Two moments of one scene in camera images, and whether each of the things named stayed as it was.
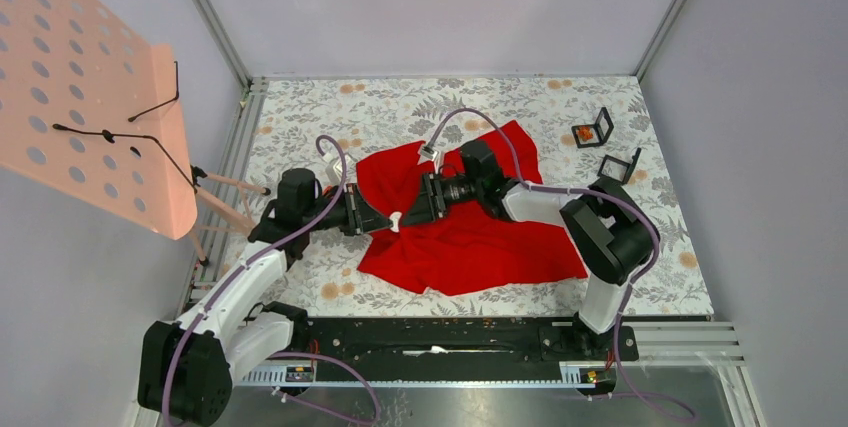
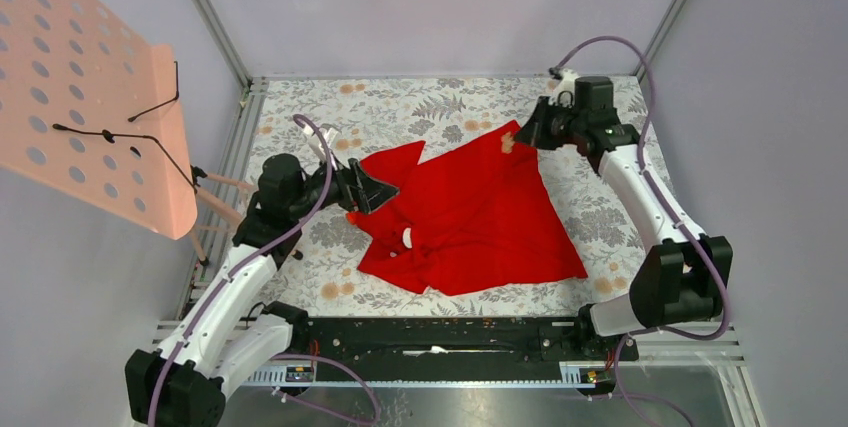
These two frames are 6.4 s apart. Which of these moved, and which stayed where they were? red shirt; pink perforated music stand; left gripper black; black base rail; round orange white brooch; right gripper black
Moved: right gripper black; round orange white brooch; left gripper black
Stayed: black base rail; pink perforated music stand; red shirt
